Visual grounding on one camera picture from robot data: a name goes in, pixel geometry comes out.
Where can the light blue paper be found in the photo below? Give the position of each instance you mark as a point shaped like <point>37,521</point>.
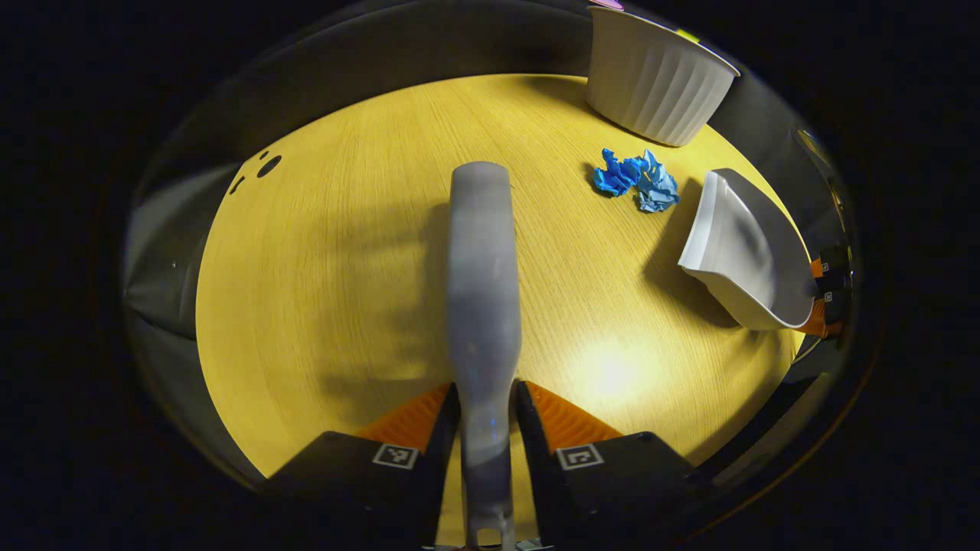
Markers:
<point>657,187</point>

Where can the wooden desktop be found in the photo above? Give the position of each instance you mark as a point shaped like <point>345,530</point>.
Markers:
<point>344,229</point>

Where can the grey plastic dustpan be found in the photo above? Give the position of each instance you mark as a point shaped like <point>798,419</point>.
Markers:
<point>754,260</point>

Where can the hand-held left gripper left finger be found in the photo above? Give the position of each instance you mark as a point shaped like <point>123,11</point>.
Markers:
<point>360,482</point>

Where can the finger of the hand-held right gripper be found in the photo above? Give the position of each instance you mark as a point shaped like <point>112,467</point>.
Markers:
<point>836,262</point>
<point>833,310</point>

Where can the white ribbed garbage bin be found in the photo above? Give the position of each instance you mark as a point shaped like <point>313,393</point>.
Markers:
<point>658,84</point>

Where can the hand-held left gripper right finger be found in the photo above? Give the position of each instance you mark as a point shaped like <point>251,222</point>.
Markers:
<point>605,482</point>

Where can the dark blue paper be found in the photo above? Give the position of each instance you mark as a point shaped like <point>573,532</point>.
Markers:
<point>616,176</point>

